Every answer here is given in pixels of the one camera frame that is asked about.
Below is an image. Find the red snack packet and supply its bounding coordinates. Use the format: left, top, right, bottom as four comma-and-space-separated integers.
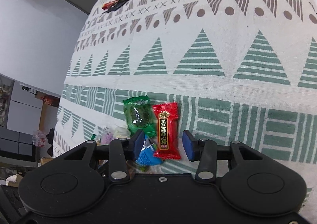
153, 102, 181, 160

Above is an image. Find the blue snack packet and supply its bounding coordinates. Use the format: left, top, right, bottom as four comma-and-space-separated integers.
136, 134, 163, 166

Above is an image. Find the patterned white green bedspread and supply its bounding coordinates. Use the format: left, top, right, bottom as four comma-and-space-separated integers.
53, 0, 316, 223

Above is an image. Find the purple pastry packet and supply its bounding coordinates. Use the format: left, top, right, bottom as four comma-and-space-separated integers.
100, 127, 113, 145

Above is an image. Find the dark green snack packet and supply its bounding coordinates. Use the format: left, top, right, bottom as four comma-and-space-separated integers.
123, 95, 157, 138

